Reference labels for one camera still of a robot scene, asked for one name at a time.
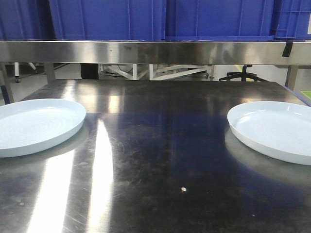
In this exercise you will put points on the light blue plate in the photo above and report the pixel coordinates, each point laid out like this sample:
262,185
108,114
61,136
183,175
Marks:
280,130
31,126

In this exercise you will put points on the black office chair base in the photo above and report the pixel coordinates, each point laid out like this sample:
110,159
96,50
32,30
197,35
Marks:
243,75

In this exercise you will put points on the blue plastic crate right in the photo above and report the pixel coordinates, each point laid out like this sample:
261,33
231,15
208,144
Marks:
219,20

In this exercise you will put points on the blue plastic crate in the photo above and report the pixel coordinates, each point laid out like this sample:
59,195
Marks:
219,20
26,20
141,20

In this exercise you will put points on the blue plastic crate middle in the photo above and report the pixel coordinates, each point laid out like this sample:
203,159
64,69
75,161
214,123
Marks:
141,20

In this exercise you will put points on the black tape strip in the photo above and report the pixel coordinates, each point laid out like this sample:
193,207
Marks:
287,49

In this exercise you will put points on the blue plastic crate left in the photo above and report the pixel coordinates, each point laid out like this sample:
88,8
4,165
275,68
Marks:
26,20

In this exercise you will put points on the white metal frame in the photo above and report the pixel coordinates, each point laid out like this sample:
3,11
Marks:
154,72

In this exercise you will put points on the stainless steel shelf rail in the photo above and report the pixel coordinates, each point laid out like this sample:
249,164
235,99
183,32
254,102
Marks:
133,52

